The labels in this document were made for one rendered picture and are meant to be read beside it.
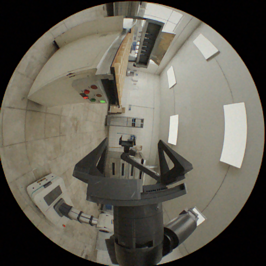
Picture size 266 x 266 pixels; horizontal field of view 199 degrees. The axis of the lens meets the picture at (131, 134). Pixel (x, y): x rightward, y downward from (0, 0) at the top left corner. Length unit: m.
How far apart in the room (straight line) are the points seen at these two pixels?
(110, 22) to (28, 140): 1.30
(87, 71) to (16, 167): 1.00
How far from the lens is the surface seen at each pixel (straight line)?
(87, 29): 1.04
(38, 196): 0.94
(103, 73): 0.30
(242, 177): 2.13
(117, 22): 0.95
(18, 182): 1.09
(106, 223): 0.87
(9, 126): 0.97
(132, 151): 0.71
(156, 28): 1.03
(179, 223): 0.15
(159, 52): 1.10
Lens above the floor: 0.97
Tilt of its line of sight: 5 degrees up
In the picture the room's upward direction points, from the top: 94 degrees clockwise
